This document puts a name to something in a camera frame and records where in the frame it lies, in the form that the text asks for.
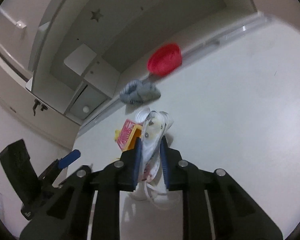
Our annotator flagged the white face mask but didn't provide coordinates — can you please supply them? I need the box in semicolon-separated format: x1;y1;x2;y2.
137;111;173;203

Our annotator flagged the red plastic cup lid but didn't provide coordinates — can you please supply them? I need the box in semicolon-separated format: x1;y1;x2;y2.
147;43;183;77

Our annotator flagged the red yellow small box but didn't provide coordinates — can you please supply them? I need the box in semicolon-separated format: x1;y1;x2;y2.
114;119;142;152

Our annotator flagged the grey drawer with knob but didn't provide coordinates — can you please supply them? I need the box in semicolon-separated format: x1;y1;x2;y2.
70;86;108;120

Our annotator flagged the white door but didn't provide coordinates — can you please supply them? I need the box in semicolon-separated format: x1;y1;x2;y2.
0;6;79;149

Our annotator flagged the white paper cup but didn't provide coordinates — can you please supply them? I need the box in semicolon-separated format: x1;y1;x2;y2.
135;106;151;124

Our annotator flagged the light blue crumpled cloth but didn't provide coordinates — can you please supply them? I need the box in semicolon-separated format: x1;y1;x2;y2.
120;80;161;106

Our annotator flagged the white desk hutch shelf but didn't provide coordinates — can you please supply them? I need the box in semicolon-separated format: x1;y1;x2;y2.
31;0;259;124

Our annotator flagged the black door handle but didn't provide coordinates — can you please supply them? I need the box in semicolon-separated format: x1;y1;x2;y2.
32;99;48;116

